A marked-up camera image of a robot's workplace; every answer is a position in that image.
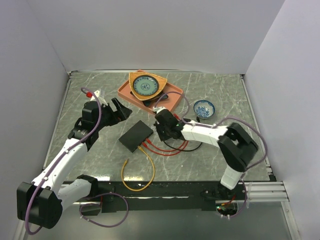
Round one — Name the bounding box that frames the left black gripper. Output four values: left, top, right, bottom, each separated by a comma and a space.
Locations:
94, 97, 132, 131

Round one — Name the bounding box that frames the red ethernet cable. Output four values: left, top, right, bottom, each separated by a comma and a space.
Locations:
146, 137, 187, 153
141, 141, 190, 157

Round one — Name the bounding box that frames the black network switch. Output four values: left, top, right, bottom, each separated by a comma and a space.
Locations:
118, 120, 154, 153

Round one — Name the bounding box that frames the black ethernet cable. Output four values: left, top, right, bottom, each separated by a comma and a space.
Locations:
163, 139, 203, 152

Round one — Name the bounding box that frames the yellow ethernet cable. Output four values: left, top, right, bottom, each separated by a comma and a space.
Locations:
121, 146, 156, 192

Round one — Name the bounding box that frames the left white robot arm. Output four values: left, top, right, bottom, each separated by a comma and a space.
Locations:
16, 98, 132, 235

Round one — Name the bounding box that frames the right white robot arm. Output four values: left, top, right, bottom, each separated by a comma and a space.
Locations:
153, 107, 259, 200

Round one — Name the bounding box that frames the dark plate under basket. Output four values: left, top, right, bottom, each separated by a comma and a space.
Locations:
128, 91, 164, 107

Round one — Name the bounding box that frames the woven bamboo basket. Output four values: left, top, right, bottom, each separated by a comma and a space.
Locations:
128, 71, 168, 101

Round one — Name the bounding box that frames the teal patterned plate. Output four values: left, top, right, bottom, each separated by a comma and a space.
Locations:
133, 75, 159, 96

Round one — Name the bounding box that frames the salmon plastic tray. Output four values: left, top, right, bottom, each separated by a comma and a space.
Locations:
117, 70, 184, 114

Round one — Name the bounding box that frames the blue white porcelain bowl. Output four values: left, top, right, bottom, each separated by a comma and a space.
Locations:
193, 99, 216, 119

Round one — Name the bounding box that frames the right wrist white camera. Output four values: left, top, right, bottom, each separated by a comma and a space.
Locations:
152, 106, 166, 114

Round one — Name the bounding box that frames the wrist white camera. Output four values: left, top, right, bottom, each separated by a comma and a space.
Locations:
85, 89, 108, 105
152, 106, 166, 114

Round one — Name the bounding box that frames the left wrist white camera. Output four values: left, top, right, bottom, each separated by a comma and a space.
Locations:
85, 89, 108, 105

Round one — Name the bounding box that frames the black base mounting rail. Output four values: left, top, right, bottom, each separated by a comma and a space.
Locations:
78, 181, 246, 213

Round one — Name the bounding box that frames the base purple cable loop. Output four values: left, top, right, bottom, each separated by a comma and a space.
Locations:
79, 192, 130, 228

